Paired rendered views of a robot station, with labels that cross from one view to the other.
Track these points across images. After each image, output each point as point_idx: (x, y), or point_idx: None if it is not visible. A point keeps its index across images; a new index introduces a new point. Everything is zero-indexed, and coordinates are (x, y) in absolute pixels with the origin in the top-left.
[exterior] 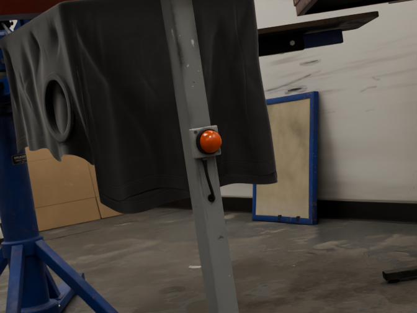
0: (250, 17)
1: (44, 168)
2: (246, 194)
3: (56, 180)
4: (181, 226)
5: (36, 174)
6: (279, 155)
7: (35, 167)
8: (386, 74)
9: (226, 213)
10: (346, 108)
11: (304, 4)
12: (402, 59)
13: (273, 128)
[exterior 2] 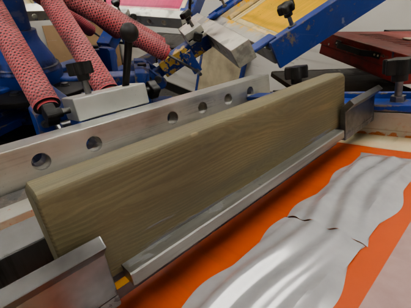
0: None
1: (62, 46)
2: (186, 87)
3: (70, 54)
4: None
5: (57, 49)
6: (215, 79)
7: (55, 44)
8: (304, 58)
9: (172, 93)
10: (267, 67)
11: (357, 64)
12: (320, 54)
13: (214, 62)
